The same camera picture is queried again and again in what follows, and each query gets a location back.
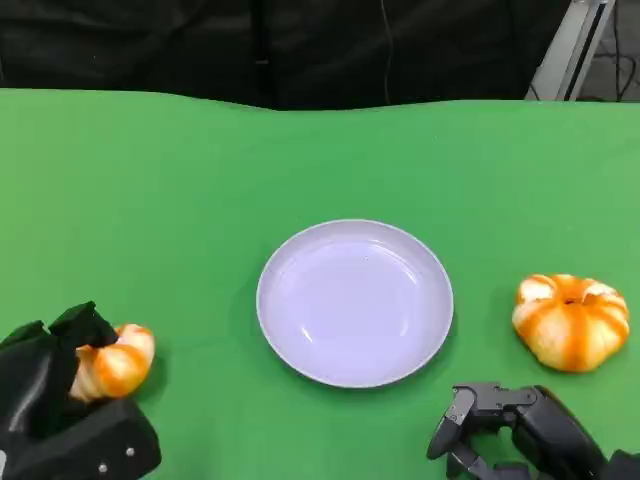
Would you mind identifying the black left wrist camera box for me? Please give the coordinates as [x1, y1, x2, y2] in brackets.
[0, 398, 163, 480]

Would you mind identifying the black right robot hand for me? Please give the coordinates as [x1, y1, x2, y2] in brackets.
[426, 382, 610, 480]

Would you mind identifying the orange white toy bread roll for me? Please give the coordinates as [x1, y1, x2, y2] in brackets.
[67, 323, 157, 402]
[511, 272, 631, 374]

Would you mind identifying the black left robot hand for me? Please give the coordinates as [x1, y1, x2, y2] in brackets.
[0, 299, 121, 442]

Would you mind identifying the thin black background cable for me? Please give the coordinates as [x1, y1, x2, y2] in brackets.
[599, 29, 640, 102]

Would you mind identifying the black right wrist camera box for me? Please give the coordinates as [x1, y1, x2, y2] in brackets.
[603, 447, 640, 480]

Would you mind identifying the lilac plate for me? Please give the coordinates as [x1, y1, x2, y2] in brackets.
[256, 218, 455, 390]

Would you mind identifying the green table cloth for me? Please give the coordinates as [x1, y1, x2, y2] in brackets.
[0, 88, 640, 480]

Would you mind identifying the silver metal frame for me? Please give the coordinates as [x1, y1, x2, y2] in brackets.
[523, 0, 617, 101]

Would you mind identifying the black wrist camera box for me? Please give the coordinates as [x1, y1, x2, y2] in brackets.
[0, 398, 163, 480]
[603, 447, 640, 480]

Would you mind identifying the black backdrop curtain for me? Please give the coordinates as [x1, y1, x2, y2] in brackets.
[0, 0, 572, 112]

